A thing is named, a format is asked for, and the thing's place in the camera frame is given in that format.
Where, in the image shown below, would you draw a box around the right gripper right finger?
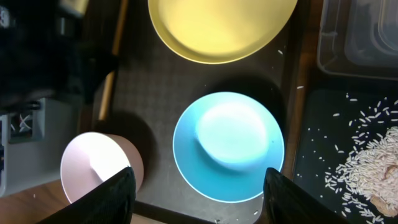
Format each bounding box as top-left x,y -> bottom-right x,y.
262,168 -> 347,224

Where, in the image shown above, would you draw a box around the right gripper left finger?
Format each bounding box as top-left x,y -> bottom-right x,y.
38,167 -> 136,224

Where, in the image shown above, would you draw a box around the pink bowl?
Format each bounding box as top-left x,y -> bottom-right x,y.
60,132 -> 144,203

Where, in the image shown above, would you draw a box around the rice and shell scraps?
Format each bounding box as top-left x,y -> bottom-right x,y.
306,93 -> 398,224

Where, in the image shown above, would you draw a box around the light blue bowl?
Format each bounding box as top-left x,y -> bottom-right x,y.
172,91 -> 285,203

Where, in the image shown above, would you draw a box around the wooden chopstick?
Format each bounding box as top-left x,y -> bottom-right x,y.
98,0 -> 130,121

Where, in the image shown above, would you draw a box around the yellow plate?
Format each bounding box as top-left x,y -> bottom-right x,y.
147,0 -> 297,64

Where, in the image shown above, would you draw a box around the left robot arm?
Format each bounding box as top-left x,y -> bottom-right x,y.
1,1 -> 118,113

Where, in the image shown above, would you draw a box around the black waste tray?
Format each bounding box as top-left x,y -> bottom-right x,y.
293,90 -> 397,223

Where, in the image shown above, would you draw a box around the grey dish rack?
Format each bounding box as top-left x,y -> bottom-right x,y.
1,98 -> 79,197

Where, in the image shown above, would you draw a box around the brown serving tray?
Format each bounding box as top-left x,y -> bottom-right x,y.
91,1 -> 310,223

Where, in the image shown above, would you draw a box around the clear plastic bin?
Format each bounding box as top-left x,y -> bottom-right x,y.
317,0 -> 397,81

